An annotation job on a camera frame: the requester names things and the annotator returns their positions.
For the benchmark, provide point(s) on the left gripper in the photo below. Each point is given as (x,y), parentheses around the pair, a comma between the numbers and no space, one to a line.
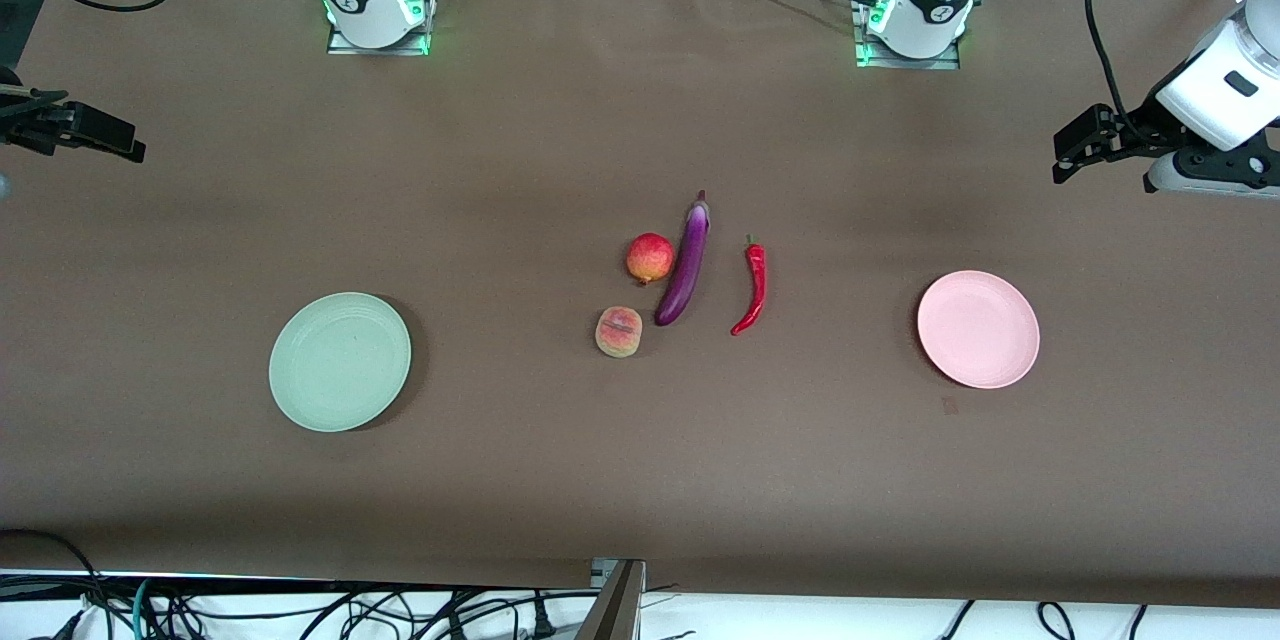
(1137,127)

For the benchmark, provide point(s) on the red chili pepper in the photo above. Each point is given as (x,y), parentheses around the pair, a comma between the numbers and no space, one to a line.
(757,285)

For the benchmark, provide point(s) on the purple eggplant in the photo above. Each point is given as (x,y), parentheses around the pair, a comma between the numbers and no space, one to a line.
(685,270)

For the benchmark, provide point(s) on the red apple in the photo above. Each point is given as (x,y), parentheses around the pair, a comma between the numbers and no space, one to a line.
(650,258)

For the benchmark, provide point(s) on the yellow pink peach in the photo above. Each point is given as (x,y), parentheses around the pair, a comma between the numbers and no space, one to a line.
(618,335)

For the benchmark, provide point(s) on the pink plate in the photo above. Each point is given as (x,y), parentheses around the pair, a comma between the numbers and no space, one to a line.
(978,330)

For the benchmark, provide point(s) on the pale green plate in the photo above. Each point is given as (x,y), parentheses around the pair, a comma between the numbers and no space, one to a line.
(340,360)

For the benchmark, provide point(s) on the brown table cover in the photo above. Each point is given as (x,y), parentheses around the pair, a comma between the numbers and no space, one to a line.
(600,470)

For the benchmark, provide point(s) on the aluminium frame post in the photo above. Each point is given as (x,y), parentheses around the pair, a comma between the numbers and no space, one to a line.
(615,610)

